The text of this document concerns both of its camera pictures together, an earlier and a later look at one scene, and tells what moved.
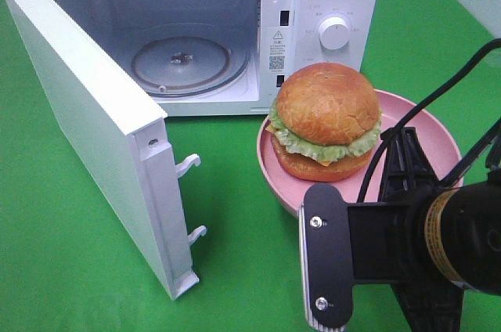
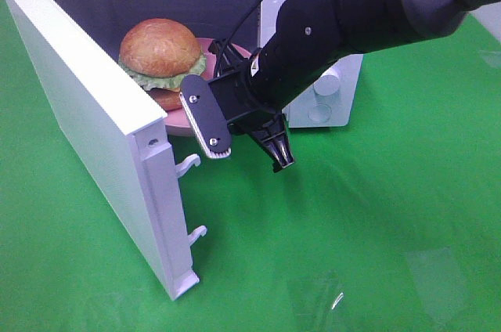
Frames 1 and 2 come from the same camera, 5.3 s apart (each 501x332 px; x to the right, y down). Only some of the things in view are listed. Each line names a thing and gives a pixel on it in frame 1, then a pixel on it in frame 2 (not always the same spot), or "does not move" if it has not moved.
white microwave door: x=121 y=137 does not move
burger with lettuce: x=325 y=122 -> x=156 y=55
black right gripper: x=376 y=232 -> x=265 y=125
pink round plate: x=440 y=146 -> x=177 y=124
